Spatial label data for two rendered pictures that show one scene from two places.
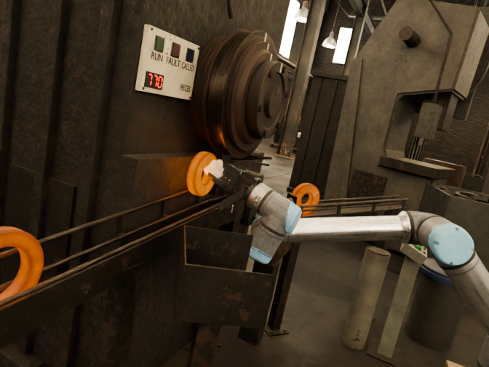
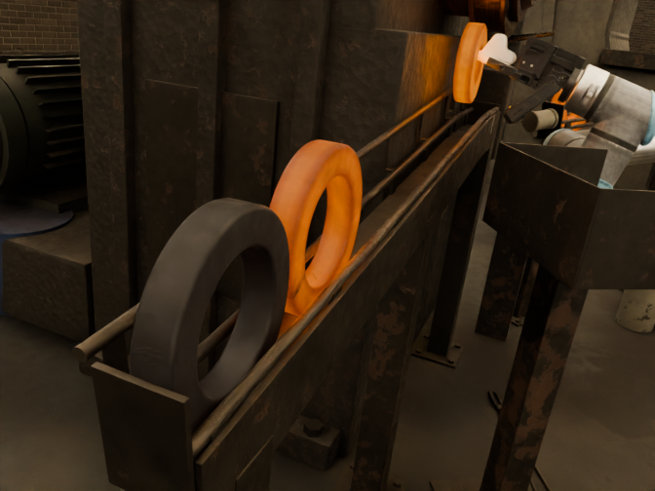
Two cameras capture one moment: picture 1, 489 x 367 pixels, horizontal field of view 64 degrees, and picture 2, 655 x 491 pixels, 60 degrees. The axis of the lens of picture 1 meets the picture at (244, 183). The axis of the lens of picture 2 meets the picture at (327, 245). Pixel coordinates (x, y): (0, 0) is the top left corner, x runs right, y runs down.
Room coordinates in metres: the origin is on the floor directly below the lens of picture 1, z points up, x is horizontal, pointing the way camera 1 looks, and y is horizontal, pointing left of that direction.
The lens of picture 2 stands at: (0.13, 0.44, 0.88)
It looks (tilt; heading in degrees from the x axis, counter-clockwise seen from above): 22 degrees down; 358
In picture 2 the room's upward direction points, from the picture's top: 6 degrees clockwise
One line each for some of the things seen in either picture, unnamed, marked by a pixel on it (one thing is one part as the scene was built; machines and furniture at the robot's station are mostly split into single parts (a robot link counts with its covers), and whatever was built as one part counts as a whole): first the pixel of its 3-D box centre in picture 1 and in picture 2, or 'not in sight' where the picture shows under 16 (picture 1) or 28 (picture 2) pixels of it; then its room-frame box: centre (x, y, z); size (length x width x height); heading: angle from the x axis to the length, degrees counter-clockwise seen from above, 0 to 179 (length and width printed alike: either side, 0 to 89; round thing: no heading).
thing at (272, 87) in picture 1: (268, 100); not in sight; (1.47, -0.03, 1.11); 0.28 x 0.06 x 0.28; 157
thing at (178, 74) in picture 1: (170, 66); not in sight; (1.24, 0.30, 1.15); 0.26 x 0.02 x 0.18; 157
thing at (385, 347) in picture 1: (400, 298); not in sight; (1.84, -0.88, 0.31); 0.24 x 0.16 x 0.62; 157
